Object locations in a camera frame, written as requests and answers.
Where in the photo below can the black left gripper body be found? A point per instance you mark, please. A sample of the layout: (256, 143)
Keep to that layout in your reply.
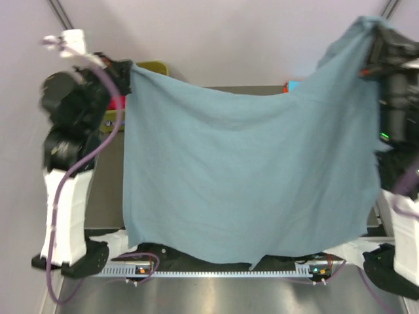
(122, 86)

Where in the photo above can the grey-blue t-shirt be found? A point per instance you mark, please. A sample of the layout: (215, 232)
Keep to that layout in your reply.
(230, 178)

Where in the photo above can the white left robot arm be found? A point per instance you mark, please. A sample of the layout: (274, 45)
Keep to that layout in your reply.
(76, 103)

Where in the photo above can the folded orange t-shirt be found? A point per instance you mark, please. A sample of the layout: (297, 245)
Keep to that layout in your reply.
(286, 87)

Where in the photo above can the slotted grey cable duct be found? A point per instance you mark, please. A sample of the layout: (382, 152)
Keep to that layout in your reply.
(140, 271)

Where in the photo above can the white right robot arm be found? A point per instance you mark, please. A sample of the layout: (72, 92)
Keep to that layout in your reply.
(393, 267)

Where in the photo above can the aluminium left corner post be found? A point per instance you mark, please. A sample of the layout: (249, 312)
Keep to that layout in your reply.
(60, 14)

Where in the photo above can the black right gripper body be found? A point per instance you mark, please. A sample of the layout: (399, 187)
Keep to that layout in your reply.
(397, 62)

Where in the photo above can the aluminium corner post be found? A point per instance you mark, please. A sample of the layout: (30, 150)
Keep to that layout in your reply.
(60, 14)
(389, 8)

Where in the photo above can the red t-shirt in bin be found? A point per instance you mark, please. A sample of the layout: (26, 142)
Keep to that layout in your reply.
(114, 101)

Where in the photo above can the aluminium right corner post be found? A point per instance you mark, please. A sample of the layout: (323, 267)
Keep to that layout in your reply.
(389, 8)

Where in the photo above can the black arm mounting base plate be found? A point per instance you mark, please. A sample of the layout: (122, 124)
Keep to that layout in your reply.
(167, 254)

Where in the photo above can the folded cyan t-shirt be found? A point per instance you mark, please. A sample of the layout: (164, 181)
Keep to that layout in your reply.
(291, 85)

